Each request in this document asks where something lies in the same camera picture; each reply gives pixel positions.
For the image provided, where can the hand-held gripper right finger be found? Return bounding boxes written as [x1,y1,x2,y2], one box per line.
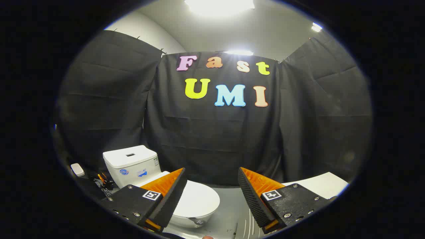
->
[238,167,337,234]

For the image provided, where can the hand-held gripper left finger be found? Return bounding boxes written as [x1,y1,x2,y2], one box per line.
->
[101,168,187,233]

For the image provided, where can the white toilet lid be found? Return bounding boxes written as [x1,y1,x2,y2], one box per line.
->
[138,171,220,219]

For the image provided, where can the white toilet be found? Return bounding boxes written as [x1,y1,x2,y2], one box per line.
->
[103,145,220,229]

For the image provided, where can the white grey drawer cabinet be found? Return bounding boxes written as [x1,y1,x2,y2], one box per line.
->
[282,172,349,199]

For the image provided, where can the black backdrop cloth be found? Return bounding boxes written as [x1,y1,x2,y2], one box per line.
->
[55,30,373,187]

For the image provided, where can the small white device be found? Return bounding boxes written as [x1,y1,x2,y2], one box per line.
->
[70,163,85,177]

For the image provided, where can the large ceiling light panel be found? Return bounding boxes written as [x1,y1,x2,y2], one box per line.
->
[184,0,255,17]

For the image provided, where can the tangle of dark cables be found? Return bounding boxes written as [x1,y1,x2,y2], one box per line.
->
[94,171,114,197]

